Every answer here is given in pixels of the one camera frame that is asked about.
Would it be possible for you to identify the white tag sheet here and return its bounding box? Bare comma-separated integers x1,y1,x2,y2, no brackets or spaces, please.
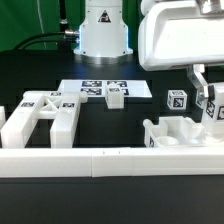
58,79,152,98

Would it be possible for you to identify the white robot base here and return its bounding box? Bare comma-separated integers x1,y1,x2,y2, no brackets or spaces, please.
74,0,133,64

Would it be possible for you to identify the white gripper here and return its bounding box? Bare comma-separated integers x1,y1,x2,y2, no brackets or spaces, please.
138,0,224,100

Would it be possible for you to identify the small white tagged block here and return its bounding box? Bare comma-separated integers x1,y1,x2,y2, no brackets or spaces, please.
105,85,124,109

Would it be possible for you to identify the white chair seat part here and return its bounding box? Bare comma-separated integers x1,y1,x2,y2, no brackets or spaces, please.
143,116,214,148

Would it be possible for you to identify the white side block left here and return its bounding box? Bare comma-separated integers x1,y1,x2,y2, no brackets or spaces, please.
0,106,6,130

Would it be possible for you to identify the white chair back frame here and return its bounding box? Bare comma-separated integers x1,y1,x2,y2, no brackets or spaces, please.
1,91,88,149

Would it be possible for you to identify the white obstacle fence bar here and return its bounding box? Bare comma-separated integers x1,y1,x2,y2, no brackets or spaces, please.
0,147,224,178

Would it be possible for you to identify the black base cable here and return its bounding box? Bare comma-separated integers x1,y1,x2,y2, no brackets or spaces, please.
13,29,81,51

